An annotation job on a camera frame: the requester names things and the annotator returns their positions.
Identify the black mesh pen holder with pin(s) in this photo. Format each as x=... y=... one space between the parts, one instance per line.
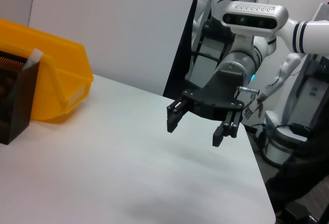
x=15 y=98

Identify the grey equipment cabinet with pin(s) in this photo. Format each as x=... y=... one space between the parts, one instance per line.
x=311 y=88

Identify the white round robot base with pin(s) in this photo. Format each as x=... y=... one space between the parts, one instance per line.
x=282 y=141

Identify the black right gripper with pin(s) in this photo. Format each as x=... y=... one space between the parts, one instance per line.
x=218 y=95

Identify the right wrist camera housing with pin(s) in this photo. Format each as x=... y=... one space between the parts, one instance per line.
x=254 y=18

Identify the grey marker pen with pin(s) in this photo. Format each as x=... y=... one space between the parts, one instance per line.
x=34 y=58

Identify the yellow plastic bin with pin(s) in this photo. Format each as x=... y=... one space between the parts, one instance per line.
x=59 y=80

